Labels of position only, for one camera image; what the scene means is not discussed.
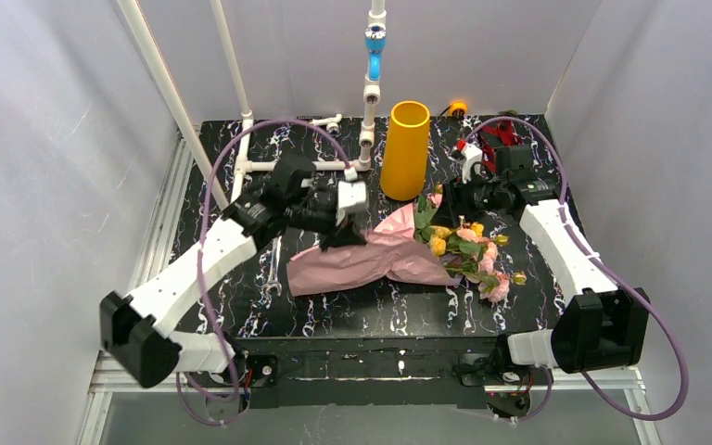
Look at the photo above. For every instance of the small white pipe elbow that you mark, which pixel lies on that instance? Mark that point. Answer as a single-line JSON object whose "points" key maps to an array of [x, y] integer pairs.
{"points": [[330, 124]]}

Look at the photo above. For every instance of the red printed ribbon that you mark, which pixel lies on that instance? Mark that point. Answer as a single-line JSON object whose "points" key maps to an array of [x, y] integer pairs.
{"points": [[491, 137]]}

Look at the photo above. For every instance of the silver open-end wrench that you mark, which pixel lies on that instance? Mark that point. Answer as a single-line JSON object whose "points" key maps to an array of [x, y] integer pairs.
{"points": [[272, 286]]}

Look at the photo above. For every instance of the yellow cylindrical vase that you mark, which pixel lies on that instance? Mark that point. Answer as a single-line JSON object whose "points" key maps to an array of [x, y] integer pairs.
{"points": [[405, 156]]}

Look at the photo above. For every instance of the pink paper flower bouquet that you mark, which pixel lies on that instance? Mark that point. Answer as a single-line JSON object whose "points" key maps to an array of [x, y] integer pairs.
{"points": [[405, 247]]}

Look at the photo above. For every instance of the blue pipe valve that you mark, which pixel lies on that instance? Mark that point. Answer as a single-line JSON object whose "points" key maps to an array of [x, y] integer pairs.
{"points": [[375, 41]]}

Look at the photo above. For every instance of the orange round button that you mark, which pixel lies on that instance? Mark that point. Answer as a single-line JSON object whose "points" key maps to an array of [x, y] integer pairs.
{"points": [[456, 109]]}

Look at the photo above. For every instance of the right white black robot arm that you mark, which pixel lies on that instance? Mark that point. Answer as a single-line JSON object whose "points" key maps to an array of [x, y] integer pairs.
{"points": [[602, 326]]}

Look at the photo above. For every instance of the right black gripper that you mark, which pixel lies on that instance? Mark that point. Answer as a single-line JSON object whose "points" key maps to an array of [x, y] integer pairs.
{"points": [[455, 200]]}

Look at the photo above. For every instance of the white PVC pipe frame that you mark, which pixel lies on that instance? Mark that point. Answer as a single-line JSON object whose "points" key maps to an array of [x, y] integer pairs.
{"points": [[158, 68]]}

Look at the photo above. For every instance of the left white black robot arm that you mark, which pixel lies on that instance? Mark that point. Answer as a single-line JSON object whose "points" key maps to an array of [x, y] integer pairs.
{"points": [[139, 329]]}

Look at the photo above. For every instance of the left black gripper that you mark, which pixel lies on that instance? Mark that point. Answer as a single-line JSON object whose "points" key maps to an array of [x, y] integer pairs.
{"points": [[344, 229]]}

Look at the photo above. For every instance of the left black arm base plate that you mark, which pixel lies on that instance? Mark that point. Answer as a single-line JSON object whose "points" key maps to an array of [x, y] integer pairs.
{"points": [[254, 371]]}

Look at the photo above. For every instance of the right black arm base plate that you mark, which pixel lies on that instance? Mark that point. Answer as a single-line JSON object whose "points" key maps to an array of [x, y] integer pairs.
{"points": [[491, 369]]}

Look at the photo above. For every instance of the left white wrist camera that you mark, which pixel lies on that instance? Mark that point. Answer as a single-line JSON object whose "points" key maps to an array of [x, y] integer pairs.
{"points": [[352, 198]]}

